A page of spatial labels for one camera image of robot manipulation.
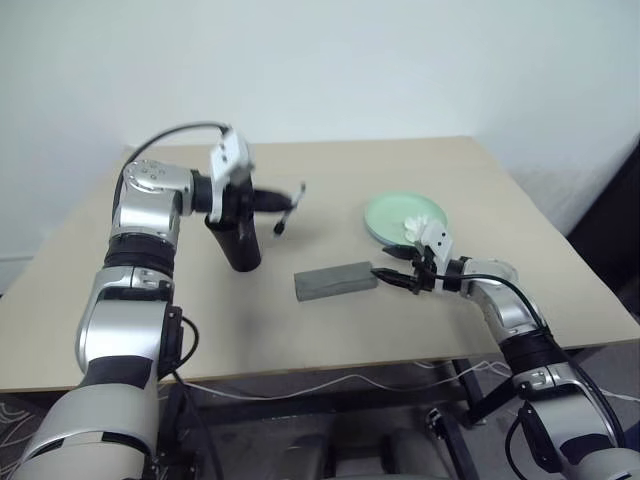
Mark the white tissue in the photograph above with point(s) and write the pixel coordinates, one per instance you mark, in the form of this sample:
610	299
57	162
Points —
416	227

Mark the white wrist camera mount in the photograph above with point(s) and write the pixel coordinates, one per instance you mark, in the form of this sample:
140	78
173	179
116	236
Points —
436	240
227	155

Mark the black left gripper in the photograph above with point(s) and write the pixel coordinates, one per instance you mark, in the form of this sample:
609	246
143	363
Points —
241	200

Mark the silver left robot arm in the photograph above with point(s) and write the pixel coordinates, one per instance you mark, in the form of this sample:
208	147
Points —
135	220

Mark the black pen holder cup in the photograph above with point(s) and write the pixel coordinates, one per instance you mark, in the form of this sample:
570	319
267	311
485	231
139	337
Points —
242	255

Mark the green plate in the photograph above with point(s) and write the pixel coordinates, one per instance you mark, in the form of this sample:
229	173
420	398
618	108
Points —
395	215

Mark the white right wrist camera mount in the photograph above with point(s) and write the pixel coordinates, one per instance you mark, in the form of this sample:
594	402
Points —
436	240

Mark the grey rectangular block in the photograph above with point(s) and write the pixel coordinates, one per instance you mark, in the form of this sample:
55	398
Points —
335	280

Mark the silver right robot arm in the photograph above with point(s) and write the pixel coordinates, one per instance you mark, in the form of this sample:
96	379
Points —
510	310

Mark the black table frame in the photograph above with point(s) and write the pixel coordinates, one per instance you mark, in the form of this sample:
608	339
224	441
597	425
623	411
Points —
472	395

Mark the blue plate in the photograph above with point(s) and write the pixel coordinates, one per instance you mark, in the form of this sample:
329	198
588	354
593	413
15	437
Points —
376	236

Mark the black and white marker pen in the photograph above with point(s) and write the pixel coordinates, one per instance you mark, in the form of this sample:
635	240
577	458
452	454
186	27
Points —
285	218

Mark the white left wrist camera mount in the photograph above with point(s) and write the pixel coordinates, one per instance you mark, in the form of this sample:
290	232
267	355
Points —
227	155

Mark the black cabinet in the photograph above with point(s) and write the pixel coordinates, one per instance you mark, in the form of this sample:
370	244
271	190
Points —
620	225

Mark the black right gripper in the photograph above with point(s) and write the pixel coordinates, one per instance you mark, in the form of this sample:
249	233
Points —
422	275

